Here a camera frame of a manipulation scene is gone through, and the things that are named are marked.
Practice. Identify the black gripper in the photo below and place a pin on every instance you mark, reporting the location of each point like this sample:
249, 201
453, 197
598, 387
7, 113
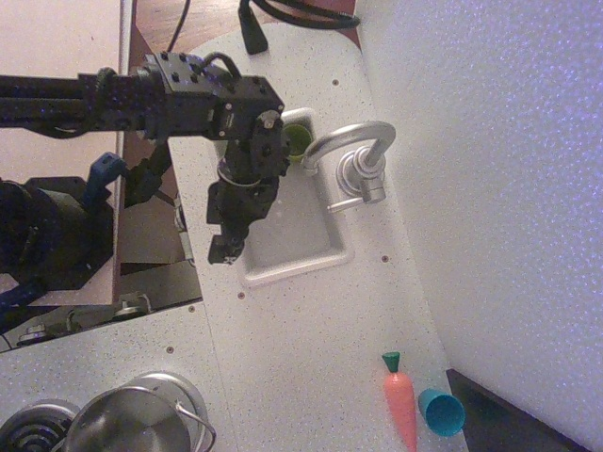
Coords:
248, 181

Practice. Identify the green plastic cup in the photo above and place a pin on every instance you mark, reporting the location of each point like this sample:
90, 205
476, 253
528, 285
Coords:
298, 138

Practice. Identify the black clamp handle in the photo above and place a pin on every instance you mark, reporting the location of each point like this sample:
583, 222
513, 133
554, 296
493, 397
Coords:
253, 36

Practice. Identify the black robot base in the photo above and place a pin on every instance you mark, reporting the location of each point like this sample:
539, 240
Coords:
55, 236

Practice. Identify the silver toy faucet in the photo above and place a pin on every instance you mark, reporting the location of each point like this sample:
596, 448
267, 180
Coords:
360, 172

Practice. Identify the teal plastic cup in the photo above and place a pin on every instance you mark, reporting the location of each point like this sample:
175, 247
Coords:
443, 413

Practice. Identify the white toy sink basin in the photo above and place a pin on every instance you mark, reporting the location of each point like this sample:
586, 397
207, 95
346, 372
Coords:
298, 236

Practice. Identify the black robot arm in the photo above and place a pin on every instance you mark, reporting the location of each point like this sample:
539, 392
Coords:
173, 95

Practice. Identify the silver metal pot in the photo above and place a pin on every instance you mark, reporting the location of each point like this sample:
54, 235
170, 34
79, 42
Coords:
156, 411

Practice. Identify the blue clamp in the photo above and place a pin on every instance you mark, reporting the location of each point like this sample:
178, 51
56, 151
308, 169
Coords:
103, 172

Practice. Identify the toy stove burner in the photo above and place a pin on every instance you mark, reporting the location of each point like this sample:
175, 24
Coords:
42, 426

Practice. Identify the orange toy carrot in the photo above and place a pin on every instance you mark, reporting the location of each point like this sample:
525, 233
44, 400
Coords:
400, 397

